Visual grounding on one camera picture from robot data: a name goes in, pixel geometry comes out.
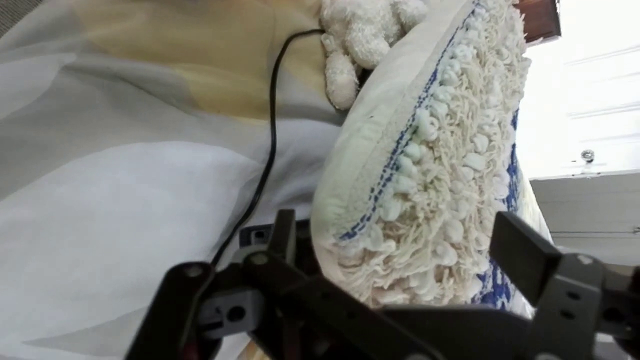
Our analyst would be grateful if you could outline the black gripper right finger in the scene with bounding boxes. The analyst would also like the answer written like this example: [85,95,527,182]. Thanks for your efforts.
[398,212,640,360]

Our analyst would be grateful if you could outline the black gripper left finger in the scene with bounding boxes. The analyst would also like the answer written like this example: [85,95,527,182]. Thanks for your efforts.
[123,207,429,360]

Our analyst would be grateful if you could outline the blue cream woven pillow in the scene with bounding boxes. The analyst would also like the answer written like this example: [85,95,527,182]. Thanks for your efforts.
[310,0,549,316]

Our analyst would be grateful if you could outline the grey yellow floral duvet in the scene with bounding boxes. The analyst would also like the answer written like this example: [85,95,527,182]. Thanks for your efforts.
[0,0,343,360]

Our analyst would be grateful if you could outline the white fluffy plush toy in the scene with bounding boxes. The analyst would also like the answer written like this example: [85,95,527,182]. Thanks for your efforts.
[319,0,431,110]

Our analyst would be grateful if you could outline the thin black cable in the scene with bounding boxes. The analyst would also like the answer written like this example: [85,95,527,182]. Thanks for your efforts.
[211,26,326,268]

